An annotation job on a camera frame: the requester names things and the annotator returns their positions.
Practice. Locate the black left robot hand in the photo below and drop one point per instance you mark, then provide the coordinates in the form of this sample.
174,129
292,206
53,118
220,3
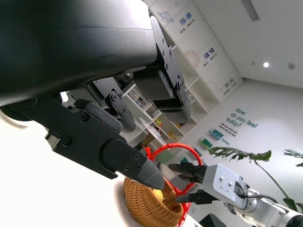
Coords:
71,59

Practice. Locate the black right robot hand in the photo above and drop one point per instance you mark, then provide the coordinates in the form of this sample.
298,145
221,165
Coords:
194,173

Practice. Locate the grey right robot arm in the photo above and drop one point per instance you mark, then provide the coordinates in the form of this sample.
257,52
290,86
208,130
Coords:
227,186

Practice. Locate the red happy birthday ribbon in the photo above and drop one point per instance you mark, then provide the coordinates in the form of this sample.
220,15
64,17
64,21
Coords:
184,212

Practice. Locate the green round fruit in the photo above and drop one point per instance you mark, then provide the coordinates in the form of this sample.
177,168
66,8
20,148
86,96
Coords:
159,195

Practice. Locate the green leafy potted plant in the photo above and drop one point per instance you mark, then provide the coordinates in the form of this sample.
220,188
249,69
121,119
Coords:
239,153

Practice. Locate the white round side table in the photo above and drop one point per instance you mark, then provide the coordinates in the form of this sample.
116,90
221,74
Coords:
151,128

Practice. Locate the round ceiling downlight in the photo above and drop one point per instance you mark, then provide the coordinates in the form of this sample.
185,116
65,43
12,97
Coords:
266,64

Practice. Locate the long ceiling light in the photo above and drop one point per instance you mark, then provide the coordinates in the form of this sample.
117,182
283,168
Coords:
249,9

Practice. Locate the green wall card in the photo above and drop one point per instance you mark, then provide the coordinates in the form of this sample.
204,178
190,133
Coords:
205,143

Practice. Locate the white wall shelf cabinet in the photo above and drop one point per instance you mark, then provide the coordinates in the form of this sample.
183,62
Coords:
201,71

